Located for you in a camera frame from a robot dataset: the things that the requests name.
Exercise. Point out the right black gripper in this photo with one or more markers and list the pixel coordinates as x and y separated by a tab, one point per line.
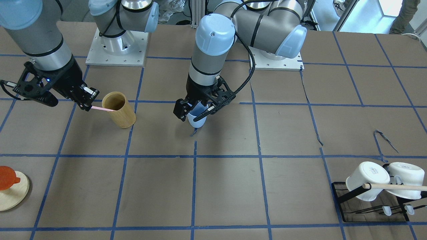
68	81

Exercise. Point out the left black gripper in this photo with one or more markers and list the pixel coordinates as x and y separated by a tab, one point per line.
194	89

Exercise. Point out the pink chopstick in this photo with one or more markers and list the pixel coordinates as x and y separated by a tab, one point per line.
102	109

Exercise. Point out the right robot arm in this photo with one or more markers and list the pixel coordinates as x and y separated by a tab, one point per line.
51	65

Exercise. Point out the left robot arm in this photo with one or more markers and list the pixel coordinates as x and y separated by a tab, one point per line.
276	30

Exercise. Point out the bamboo cup holder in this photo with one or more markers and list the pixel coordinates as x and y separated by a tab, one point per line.
123	114

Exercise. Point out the orange cup on stand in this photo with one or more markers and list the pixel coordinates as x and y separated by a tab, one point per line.
8	178

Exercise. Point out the wooden cup tree stand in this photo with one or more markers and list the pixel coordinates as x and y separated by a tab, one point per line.
12	196

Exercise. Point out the white mug near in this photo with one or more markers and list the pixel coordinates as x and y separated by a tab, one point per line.
367	172

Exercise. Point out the white mug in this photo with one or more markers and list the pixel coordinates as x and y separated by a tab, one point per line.
406	174
367	172

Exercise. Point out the white mug far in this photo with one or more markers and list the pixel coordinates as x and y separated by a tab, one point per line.
406	174

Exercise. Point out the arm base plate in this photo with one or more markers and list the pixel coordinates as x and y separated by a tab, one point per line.
269	61
126	50

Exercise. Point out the aluminium frame post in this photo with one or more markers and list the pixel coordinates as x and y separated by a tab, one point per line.
198	10

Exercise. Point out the black wire mug rack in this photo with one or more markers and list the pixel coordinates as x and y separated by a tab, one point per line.
372	203

